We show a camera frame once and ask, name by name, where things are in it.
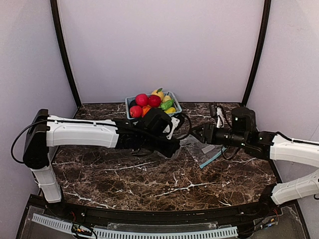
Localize clear zip top bag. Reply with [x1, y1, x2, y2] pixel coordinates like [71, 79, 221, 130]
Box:
[180, 135, 221, 165]

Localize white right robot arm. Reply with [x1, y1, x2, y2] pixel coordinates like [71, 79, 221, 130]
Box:
[191, 107, 319, 205]

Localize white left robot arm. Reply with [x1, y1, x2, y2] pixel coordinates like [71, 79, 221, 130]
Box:
[15, 109, 182, 204]

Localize yellow lemon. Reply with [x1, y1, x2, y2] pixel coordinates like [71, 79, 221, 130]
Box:
[164, 107, 176, 115]

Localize orange fruit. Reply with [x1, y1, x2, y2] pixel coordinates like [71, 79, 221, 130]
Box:
[142, 106, 151, 117]

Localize red apple top right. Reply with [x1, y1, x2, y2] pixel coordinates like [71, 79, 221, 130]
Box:
[148, 95, 161, 108]

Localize red apple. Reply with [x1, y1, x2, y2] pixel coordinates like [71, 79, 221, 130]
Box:
[135, 94, 149, 107]
[148, 95, 161, 108]
[129, 106, 143, 118]

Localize red apple front left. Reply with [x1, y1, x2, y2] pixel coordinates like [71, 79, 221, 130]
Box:
[129, 106, 143, 118]

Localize red apple top left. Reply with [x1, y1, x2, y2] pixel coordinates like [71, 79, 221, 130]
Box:
[135, 94, 149, 107]

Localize yellow pear with leaf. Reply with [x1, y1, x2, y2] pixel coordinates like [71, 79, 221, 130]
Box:
[152, 88, 164, 100]

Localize blue plastic basket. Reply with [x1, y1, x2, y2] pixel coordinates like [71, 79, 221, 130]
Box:
[125, 92, 182, 120]

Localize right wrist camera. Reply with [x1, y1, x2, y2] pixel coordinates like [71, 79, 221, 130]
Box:
[209, 102, 229, 128]

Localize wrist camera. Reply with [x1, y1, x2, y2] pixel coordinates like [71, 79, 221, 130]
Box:
[209, 102, 229, 128]
[163, 113, 192, 140]

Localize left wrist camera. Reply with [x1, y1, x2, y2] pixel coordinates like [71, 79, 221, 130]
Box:
[163, 113, 192, 140]

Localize black front rail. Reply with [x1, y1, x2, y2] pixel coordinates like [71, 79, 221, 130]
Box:
[42, 202, 277, 227]

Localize white slotted cable duct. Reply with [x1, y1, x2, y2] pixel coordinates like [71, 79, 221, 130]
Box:
[31, 213, 239, 239]

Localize right black frame post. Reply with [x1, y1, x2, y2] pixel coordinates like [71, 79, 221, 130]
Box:
[241, 0, 272, 106]

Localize black frame post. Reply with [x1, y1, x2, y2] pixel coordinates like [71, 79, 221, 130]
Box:
[50, 0, 82, 108]
[241, 0, 272, 106]

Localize left black frame post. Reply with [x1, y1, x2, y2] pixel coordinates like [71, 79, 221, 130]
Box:
[50, 0, 82, 108]

